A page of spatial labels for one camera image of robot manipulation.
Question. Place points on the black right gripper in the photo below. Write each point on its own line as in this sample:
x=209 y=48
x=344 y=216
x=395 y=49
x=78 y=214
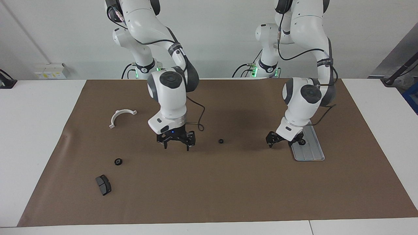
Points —
x=176 y=135

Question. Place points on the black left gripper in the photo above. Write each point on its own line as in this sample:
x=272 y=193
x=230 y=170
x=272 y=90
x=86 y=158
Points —
x=271 y=136

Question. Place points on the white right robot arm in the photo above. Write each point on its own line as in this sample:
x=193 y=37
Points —
x=169 y=94

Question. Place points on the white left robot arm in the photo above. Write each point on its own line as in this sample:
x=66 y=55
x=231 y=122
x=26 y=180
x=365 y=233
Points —
x=307 y=98

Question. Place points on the silver metal tray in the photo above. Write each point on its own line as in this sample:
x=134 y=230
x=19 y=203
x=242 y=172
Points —
x=310 y=150

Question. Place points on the brown table mat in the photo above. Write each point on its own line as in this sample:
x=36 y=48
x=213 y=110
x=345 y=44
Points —
x=209 y=195

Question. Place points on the thick grey brake pad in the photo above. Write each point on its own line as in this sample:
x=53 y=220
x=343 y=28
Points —
x=104 y=185

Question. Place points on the black stand pole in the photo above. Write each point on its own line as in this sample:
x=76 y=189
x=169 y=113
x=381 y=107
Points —
x=396 y=73

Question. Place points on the blue crate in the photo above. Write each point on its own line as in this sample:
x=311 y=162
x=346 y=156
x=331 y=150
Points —
x=412 y=98

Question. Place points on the black clamp base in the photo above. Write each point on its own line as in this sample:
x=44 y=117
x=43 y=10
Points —
x=6 y=83

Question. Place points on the white curved plastic bracket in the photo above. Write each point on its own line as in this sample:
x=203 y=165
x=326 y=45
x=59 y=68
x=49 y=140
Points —
x=114 y=117

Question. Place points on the white wall electrical box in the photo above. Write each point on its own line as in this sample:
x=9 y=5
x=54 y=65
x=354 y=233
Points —
x=50 y=71

